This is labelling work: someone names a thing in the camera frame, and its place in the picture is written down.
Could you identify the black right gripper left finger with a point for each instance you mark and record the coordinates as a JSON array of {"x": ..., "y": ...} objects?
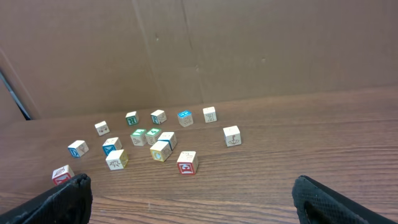
[{"x": 69, "y": 202}]

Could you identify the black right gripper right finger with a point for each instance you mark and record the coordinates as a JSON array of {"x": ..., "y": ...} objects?
[{"x": 318, "y": 204}]

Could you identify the block with red side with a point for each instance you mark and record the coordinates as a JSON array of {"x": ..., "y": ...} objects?
[{"x": 62, "y": 175}]

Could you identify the block with blue H side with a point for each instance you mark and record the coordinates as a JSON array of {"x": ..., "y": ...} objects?
[{"x": 111, "y": 144}]

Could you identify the block with yellow C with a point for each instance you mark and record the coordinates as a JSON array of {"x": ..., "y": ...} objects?
[{"x": 160, "y": 151}]

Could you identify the block with red G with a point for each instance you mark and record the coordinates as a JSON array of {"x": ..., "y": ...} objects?
[{"x": 187, "y": 162}]

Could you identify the block with blue D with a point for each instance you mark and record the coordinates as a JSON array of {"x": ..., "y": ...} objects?
[{"x": 78, "y": 148}]

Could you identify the block with yellow side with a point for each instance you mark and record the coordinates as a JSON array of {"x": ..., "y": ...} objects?
[{"x": 117, "y": 159}]

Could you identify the small plain wooden block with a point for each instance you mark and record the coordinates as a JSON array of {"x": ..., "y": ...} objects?
[{"x": 102, "y": 128}]

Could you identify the block with green L top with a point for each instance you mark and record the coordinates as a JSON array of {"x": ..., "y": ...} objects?
[{"x": 138, "y": 137}]

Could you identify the block with green R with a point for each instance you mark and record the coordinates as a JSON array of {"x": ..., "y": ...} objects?
[{"x": 132, "y": 118}]

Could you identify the block with green 4 top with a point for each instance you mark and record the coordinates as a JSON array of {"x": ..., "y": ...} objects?
[{"x": 152, "y": 135}]

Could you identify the block with umbrella drawing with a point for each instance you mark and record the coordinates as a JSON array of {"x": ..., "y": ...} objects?
[{"x": 232, "y": 136}]

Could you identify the block with teal letter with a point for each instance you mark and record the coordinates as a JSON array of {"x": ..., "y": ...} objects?
[{"x": 158, "y": 116}]

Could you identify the plain block hourglass drawing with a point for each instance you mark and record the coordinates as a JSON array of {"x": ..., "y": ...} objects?
[{"x": 209, "y": 114}]

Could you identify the block with blue top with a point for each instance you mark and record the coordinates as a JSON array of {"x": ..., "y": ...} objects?
[{"x": 185, "y": 118}]

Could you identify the cardboard backdrop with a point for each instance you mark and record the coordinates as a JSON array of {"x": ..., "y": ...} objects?
[{"x": 67, "y": 58}]

